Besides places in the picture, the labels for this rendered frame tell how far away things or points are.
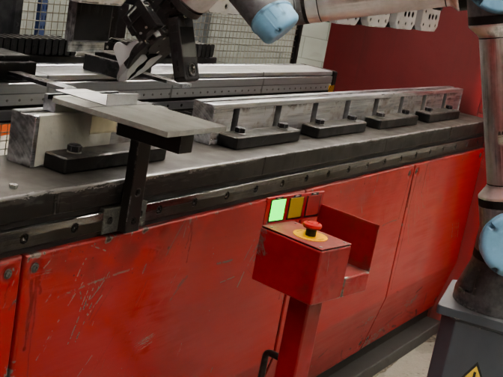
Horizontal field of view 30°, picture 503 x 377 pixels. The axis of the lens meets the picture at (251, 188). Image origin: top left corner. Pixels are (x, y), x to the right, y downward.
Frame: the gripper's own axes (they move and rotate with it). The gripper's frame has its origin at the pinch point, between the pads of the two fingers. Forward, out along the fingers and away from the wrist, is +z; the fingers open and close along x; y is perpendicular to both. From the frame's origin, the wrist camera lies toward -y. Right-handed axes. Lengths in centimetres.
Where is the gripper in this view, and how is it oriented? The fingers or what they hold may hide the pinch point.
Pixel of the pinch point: (125, 79)
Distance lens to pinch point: 174.8
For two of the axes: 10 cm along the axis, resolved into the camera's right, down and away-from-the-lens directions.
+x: -5.3, 1.1, -8.4
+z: -6.7, 5.6, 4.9
